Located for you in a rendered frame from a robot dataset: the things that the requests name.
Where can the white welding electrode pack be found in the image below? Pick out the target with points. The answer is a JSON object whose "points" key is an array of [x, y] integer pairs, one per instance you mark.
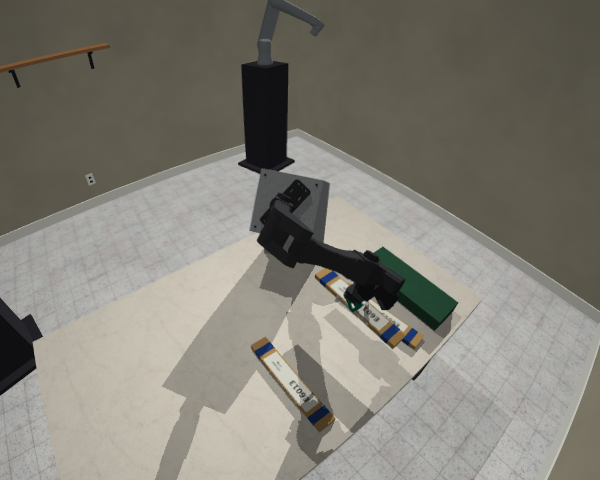
{"points": [[368, 314], [412, 338]]}

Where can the cream welding electrode pack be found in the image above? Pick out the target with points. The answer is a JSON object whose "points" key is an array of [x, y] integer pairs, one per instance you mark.
{"points": [[298, 391]]}

